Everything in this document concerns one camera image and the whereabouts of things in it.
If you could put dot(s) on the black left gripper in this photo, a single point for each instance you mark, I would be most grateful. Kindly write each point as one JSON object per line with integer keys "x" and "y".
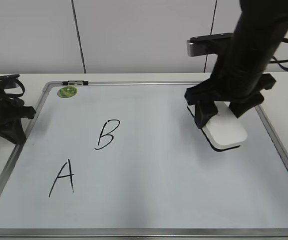
{"x": 13, "y": 130}

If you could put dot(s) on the round green magnet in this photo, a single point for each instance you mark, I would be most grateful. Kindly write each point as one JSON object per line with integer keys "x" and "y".
{"x": 67, "y": 92}

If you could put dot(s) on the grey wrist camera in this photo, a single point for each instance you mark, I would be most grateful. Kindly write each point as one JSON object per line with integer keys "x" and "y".
{"x": 208, "y": 45}

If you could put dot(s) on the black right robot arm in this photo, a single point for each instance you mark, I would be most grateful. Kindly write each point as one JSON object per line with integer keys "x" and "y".
{"x": 261, "y": 28}

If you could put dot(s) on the white board eraser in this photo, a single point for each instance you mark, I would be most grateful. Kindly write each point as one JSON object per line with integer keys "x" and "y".
{"x": 224, "y": 131}

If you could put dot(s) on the grey framed whiteboard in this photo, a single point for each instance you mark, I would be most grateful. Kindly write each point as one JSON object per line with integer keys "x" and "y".
{"x": 126, "y": 160}

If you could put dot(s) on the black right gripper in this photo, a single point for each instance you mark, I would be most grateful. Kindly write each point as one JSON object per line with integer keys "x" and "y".
{"x": 242, "y": 91}

